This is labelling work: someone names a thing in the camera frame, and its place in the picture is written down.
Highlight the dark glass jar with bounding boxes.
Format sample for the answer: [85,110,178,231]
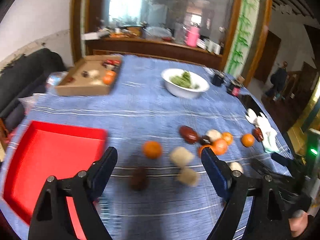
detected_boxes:
[211,71,225,87]

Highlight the orange tangerine in box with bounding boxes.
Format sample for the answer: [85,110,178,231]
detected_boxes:
[103,75,115,86]

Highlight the white bowl with greens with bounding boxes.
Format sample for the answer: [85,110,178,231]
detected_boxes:
[161,68,210,99]

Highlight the wooden sideboard counter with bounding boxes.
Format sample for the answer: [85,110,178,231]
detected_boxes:
[86,38,222,69]

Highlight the beige sugarcane chunk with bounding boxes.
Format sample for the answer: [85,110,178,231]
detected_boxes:
[177,167,200,187]

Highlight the dark round plum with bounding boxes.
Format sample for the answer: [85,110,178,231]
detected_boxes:
[130,167,149,191]

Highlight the small dark plum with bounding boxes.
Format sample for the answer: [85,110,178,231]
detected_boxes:
[199,135,212,145]

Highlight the blue plaid tablecloth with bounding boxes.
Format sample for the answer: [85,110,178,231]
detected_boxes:
[0,54,293,240]

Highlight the brown cardboard box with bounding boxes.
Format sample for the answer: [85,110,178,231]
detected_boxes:
[55,55,123,96]

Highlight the wrinkled red date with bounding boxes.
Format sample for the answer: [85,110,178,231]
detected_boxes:
[252,127,264,142]

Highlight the black leather sofa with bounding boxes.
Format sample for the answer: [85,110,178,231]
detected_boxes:
[0,48,66,132]

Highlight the pink thermos jug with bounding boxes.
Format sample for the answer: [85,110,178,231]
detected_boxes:
[185,25,200,47]

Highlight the person's right hand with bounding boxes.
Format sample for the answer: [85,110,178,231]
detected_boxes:
[289,210,308,237]

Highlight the orange tangerine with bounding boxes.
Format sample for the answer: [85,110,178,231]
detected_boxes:
[103,75,115,86]
[142,141,163,159]
[222,132,233,145]
[197,145,213,158]
[212,138,228,155]
[241,133,255,147]

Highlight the white sugarcane chunk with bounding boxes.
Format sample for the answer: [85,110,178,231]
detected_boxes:
[170,147,195,168]

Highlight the white sugarcane cube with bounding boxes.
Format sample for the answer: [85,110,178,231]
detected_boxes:
[206,129,222,143]

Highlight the red plastic tray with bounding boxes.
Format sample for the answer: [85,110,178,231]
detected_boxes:
[2,121,107,239]

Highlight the red jujube date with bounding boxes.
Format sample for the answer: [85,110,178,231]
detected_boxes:
[179,126,199,144]

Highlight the red label sauce jar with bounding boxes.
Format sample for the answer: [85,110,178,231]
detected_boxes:
[227,80,242,96]

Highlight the white crumpled tissue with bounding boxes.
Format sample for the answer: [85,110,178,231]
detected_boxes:
[246,108,280,153]

